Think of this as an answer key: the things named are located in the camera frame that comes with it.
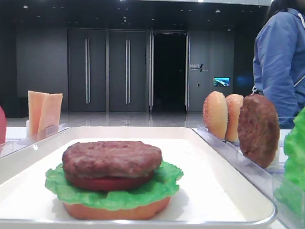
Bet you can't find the brown meat patty front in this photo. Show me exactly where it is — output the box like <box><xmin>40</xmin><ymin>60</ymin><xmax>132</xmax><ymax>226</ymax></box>
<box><xmin>62</xmin><ymin>141</ymin><xmax>162</xmax><ymax>178</ymax></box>

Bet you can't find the brown meat patty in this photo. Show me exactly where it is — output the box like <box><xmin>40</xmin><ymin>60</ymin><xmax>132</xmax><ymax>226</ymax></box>
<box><xmin>237</xmin><ymin>94</ymin><xmax>280</xmax><ymax>168</ymax></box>
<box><xmin>62</xmin><ymin>141</ymin><xmax>162</xmax><ymax>178</ymax></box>

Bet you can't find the green lettuce leaf on tray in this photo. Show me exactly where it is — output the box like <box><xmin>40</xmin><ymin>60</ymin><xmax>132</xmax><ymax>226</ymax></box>
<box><xmin>45</xmin><ymin>161</ymin><xmax>183</xmax><ymax>211</ymax></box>

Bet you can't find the red tomato slice on tray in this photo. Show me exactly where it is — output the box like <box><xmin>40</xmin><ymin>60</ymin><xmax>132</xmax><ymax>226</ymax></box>
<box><xmin>66</xmin><ymin>174</ymin><xmax>153</xmax><ymax>191</ymax></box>

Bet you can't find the orange cheese slice front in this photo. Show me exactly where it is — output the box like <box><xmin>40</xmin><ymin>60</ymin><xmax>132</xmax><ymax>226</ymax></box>
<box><xmin>38</xmin><ymin>94</ymin><xmax>63</xmax><ymax>133</ymax></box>

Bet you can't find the orange cheese slice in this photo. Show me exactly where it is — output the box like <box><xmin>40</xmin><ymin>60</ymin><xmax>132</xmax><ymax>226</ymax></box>
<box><xmin>38</xmin><ymin>94</ymin><xmax>63</xmax><ymax>133</ymax></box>
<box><xmin>28</xmin><ymin>91</ymin><xmax>47</xmax><ymax>136</ymax></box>

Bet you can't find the clear acrylic cheese rack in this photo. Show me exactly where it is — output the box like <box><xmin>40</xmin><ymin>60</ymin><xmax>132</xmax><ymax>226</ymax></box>
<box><xmin>17</xmin><ymin>120</ymin><xmax>66</xmax><ymax>146</ymax></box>

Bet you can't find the brown meat patty rear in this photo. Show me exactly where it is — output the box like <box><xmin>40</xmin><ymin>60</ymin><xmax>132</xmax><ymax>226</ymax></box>
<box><xmin>237</xmin><ymin>94</ymin><xmax>280</xmax><ymax>168</ymax></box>

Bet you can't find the orange cheese slice rear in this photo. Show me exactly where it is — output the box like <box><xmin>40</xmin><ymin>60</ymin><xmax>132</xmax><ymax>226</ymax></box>
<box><xmin>28</xmin><ymin>91</ymin><xmax>47</xmax><ymax>136</ymax></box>

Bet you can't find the clear acrylic tomato rack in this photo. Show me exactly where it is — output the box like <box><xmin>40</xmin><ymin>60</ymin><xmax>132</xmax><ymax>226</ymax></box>
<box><xmin>0</xmin><ymin>141</ymin><xmax>16</xmax><ymax>158</ymax></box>

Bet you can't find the red tomato slice in rack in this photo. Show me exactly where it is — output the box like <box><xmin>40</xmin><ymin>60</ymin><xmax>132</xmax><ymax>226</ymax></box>
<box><xmin>0</xmin><ymin>107</ymin><xmax>7</xmax><ymax>144</ymax></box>

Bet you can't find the clear acrylic lettuce rack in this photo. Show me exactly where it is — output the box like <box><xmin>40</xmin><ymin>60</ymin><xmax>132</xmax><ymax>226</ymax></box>
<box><xmin>273</xmin><ymin>176</ymin><xmax>305</xmax><ymax>229</ymax></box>

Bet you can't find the green lettuce in rack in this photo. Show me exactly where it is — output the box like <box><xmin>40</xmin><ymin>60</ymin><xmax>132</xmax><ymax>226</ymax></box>
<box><xmin>274</xmin><ymin>113</ymin><xmax>305</xmax><ymax>213</ymax></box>

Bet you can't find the sesame bun top in rack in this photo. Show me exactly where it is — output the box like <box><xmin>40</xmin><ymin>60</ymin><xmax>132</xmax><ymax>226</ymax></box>
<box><xmin>203</xmin><ymin>91</ymin><xmax>228</xmax><ymax>139</ymax></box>

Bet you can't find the dark double door middle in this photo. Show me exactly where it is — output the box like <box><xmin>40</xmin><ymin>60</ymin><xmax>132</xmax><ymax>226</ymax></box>
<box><xmin>109</xmin><ymin>31</ymin><xmax>146</xmax><ymax>112</ymax></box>

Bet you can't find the dark double door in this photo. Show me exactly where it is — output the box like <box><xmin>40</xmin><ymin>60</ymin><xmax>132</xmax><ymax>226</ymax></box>
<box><xmin>68</xmin><ymin>29</ymin><xmax>106</xmax><ymax>112</ymax></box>
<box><xmin>109</xmin><ymin>31</ymin><xmax>146</xmax><ymax>112</ymax></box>

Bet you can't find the plain bun slice in rack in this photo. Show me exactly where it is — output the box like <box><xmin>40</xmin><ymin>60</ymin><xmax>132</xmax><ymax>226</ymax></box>
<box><xmin>225</xmin><ymin>94</ymin><xmax>244</xmax><ymax>142</ymax></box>

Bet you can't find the dark double door left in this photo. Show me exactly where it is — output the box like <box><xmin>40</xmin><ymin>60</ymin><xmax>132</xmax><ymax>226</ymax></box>
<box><xmin>68</xmin><ymin>29</ymin><xmax>106</xmax><ymax>112</ymax></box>

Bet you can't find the white rectangular serving tray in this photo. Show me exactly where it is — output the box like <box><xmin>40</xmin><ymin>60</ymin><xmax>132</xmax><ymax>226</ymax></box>
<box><xmin>0</xmin><ymin>126</ymin><xmax>277</xmax><ymax>229</ymax></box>

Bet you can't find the bottom bun slice on tray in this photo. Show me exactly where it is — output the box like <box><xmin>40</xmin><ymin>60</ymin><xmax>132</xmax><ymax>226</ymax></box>
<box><xmin>63</xmin><ymin>197</ymin><xmax>171</xmax><ymax>220</ymax></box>

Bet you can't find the clear acrylic rack right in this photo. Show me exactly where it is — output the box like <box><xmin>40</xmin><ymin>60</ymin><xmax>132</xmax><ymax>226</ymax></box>
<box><xmin>197</xmin><ymin>124</ymin><xmax>286</xmax><ymax>178</ymax></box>

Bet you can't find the person in blue hoodie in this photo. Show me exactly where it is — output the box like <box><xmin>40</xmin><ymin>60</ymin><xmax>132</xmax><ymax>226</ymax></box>
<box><xmin>253</xmin><ymin>0</ymin><xmax>305</xmax><ymax>129</ymax></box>

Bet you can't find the small wall display screen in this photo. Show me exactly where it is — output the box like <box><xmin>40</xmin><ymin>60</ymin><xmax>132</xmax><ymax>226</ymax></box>
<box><xmin>213</xmin><ymin>77</ymin><xmax>230</xmax><ymax>87</ymax></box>

